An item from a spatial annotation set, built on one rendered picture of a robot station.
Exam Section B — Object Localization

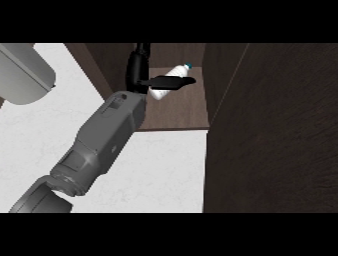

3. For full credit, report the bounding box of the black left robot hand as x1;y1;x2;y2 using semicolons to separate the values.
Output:
125;42;197;95

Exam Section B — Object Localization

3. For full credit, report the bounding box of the clear plastic water bottle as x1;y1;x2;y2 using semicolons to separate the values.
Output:
147;62;194;101

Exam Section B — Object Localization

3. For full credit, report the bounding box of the open brown wooden cabinet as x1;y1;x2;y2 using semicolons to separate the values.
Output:
64;42;250;132

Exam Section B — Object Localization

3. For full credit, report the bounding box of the dark wooden cabinet door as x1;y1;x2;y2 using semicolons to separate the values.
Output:
201;42;338;214

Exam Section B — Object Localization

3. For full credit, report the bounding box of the pale grey appliance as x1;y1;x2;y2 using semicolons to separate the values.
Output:
0;42;58;106

